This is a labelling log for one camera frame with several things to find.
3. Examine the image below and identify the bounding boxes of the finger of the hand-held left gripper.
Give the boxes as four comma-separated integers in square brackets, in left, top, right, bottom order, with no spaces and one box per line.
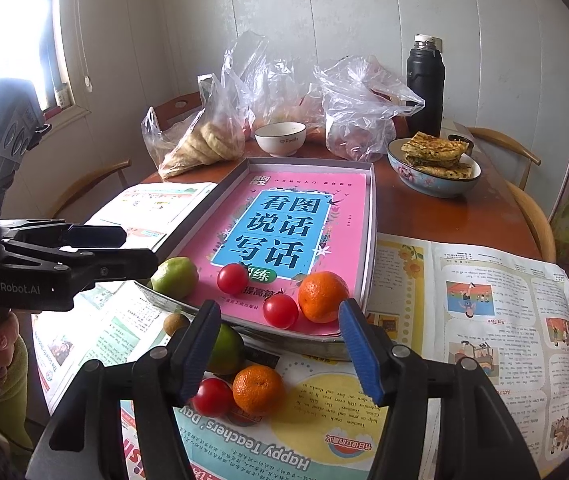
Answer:
[0,217,128,252]
[4,247,160,294]

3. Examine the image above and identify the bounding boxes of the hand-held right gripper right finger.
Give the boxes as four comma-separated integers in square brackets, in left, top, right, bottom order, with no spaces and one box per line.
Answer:
[338,298,540,480]

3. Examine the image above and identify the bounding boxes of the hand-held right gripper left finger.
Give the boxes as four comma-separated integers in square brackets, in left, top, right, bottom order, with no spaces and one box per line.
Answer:
[27,299,223,480]

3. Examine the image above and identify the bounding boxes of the green jujube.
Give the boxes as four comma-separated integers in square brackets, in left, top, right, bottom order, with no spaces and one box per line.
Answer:
[207,322,246,377]
[150,257,200,299]

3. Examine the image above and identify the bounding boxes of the small brown kiwi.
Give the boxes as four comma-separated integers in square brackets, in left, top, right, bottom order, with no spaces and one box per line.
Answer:
[163,311,190,337]

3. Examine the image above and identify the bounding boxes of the red tomato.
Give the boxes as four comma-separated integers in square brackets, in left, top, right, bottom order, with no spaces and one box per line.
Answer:
[216,263,249,295]
[192,377,235,417]
[263,293,299,330]

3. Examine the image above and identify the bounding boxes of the mandarin orange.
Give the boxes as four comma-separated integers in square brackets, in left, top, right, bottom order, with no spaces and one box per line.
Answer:
[232,365,285,415]
[297,271,351,323]

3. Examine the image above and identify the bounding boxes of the grey cardboard box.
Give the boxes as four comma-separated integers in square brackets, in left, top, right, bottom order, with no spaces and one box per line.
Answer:
[134,156,377,361]

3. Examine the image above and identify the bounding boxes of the person's left hand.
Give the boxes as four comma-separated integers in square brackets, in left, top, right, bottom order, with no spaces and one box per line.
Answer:
[0,311,20,369]

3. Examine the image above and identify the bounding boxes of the plastic bag of flatbreads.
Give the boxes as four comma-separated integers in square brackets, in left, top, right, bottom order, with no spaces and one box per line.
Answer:
[142,72,248,181]

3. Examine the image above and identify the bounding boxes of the pink and blue book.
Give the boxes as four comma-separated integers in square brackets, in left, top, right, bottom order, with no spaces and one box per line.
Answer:
[184,170,370,341]

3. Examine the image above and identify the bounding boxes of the wooden chair with round hole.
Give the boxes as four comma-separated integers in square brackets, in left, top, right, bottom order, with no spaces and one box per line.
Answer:
[152,91,205,131]

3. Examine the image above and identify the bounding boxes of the blue floral bowl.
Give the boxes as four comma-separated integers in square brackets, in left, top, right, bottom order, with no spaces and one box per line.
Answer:
[387,137,482,199]

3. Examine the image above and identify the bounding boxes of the white ceramic bowl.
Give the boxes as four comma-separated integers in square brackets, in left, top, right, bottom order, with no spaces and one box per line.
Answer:
[254,121,308,157]

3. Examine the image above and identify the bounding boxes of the stack of fried pancakes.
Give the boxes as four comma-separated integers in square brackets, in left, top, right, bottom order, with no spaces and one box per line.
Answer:
[401,131,474,180]

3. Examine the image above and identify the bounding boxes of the window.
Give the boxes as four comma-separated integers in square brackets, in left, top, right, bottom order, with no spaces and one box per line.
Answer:
[0,0,72,126]

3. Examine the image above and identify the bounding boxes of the crumpled clear plastic bag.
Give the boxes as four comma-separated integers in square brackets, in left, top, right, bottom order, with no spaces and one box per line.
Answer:
[219,30,325,141]

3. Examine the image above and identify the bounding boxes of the clear plastic bag of produce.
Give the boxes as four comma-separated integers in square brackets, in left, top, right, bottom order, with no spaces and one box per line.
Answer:
[313,55,426,163]

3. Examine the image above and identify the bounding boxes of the black thermos bottle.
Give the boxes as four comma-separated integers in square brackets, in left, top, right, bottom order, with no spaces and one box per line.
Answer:
[405,34,446,138]

